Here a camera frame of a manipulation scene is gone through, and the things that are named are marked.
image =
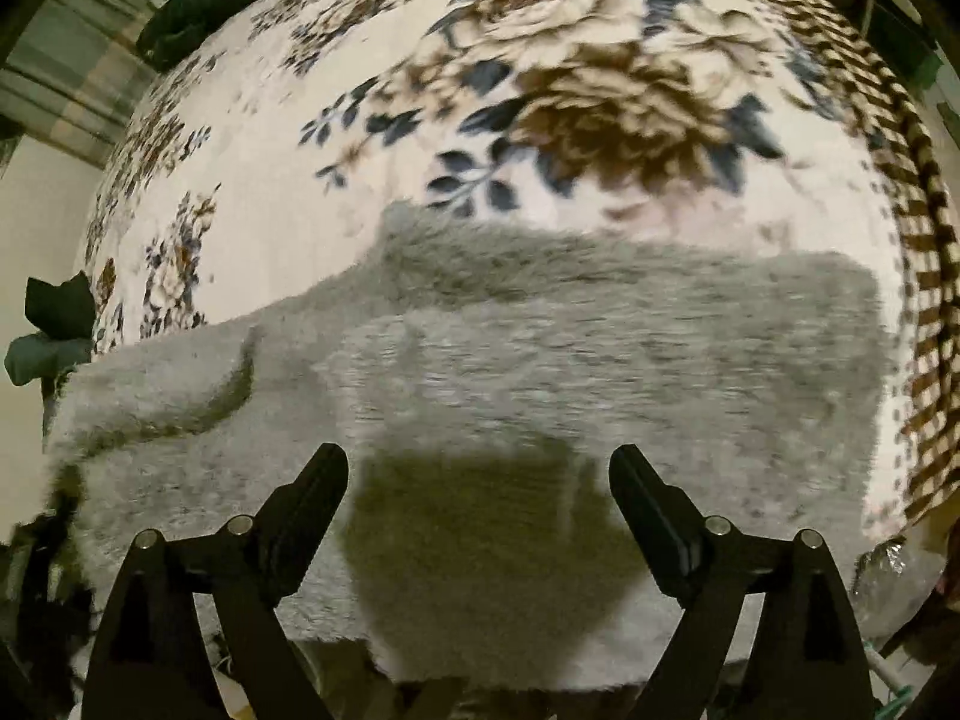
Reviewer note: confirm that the green striped curtain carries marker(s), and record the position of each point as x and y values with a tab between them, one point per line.
67	82

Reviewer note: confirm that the grey fleece pants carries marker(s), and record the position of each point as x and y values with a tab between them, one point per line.
525	360

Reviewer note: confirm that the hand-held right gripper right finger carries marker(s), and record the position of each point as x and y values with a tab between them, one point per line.
649	502

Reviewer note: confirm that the teal cloth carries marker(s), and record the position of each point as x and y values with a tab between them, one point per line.
41	360

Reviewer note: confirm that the floral blanket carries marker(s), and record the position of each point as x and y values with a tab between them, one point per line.
375	75

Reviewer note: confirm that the dark cloth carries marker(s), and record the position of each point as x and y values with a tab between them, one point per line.
64	307

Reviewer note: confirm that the clear plastic bag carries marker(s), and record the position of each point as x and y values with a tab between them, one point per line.
892	577

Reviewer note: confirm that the dark green blanket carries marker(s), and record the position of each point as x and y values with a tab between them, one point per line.
202	7

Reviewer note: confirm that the brown checkered sheet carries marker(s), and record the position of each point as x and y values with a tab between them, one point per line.
922	255

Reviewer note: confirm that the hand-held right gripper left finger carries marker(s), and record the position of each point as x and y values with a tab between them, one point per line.
315	495

